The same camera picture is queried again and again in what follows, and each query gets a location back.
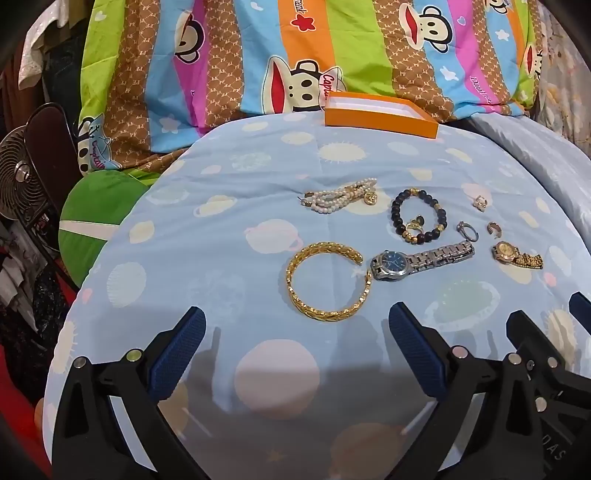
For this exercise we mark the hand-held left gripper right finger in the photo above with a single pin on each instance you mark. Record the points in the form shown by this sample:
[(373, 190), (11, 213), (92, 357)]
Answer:
[(414, 350)]

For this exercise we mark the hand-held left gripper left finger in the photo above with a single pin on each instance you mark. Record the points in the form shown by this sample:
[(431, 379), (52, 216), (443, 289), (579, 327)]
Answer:
[(181, 353)]

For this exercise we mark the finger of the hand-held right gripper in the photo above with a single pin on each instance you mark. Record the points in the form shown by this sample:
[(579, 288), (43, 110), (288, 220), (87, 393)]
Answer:
[(580, 310), (531, 333)]

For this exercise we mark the gold wristwatch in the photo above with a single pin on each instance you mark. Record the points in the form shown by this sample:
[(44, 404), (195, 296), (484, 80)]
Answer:
[(503, 250)]

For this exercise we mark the silver wristwatch blue dial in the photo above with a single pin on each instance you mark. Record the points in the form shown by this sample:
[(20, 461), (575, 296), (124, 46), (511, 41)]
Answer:
[(395, 265)]

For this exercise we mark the gold bangle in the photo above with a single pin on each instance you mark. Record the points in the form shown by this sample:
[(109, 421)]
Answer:
[(295, 288)]

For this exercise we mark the orange jewelry box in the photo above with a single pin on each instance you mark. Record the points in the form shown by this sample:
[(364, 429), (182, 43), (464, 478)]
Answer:
[(383, 121)]

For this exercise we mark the small gold ear cuff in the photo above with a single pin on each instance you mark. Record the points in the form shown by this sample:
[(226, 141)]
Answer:
[(493, 227)]

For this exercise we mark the light blue planet print blanket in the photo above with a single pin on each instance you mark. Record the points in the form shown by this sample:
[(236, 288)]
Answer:
[(221, 240)]

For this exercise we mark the pearl earring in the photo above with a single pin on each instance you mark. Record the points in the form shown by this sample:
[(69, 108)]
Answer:
[(480, 202)]

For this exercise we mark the dark cloth pile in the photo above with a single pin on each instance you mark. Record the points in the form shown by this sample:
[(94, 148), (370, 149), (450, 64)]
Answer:
[(32, 304)]

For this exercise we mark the green cushion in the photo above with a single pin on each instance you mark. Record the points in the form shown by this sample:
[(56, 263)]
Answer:
[(97, 217)]

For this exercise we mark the plain light blue quilt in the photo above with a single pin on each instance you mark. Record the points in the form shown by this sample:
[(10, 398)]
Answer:
[(535, 143)]

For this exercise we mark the floral cloth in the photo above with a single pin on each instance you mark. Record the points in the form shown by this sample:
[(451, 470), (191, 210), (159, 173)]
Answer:
[(565, 78)]

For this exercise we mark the black electric fan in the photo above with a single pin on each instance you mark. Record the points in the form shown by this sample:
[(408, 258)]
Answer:
[(21, 175)]

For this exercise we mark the dark brown chair back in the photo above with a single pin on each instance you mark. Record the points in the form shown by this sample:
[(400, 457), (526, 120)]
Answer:
[(53, 147)]

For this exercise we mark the striped monkey print blanket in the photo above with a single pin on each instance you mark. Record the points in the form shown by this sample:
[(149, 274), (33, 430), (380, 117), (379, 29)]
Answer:
[(240, 60)]

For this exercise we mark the hanging clothes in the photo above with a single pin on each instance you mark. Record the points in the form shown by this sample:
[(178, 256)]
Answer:
[(51, 50)]

